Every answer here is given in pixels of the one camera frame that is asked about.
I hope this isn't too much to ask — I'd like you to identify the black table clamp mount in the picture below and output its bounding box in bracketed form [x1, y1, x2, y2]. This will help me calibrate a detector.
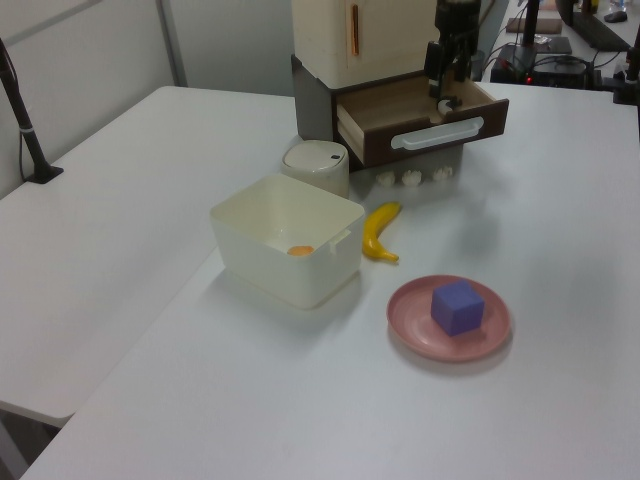
[610, 45, 640, 106]

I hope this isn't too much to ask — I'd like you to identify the yellow toy banana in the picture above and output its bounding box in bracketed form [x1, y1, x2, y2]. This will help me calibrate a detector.
[361, 200, 403, 263]

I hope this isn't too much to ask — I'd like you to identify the small cream trash can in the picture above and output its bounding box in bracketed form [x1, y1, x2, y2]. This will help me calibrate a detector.
[280, 140, 351, 198]

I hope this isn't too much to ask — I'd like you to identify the cream toy fridge cabinet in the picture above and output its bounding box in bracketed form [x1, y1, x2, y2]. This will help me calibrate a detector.
[291, 0, 440, 85]

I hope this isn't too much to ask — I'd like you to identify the brown drawer with white handle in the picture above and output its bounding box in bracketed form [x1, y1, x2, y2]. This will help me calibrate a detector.
[335, 77, 511, 168]

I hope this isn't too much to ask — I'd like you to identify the black camera stand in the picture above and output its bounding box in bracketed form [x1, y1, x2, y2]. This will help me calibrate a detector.
[490, 0, 544, 84]

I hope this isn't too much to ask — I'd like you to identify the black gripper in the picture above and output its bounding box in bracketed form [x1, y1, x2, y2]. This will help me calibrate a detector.
[424, 0, 483, 100]

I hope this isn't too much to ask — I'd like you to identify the pink round plate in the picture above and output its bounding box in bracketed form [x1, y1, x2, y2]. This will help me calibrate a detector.
[385, 274, 514, 363]

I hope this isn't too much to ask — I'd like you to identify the black flat pad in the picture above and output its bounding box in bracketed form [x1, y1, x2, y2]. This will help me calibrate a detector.
[535, 35, 573, 56]

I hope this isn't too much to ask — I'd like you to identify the black electronics box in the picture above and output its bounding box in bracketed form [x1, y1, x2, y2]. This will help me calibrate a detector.
[530, 55, 597, 89]

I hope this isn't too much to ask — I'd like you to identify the purple cube block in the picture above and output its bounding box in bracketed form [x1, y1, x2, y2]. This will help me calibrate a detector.
[430, 280, 486, 338]

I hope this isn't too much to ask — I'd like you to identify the cream plastic storage box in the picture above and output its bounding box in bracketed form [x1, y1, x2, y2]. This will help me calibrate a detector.
[208, 173, 366, 310]

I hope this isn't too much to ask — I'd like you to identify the dark brown drawer cabinet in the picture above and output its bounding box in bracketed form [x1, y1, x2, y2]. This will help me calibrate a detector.
[290, 53, 466, 174]

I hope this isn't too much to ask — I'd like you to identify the black keyboard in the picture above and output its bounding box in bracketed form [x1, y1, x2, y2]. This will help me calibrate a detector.
[558, 0, 632, 52]

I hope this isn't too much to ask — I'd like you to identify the black pole with table clamp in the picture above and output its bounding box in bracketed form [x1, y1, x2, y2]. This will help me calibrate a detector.
[0, 37, 65, 185]

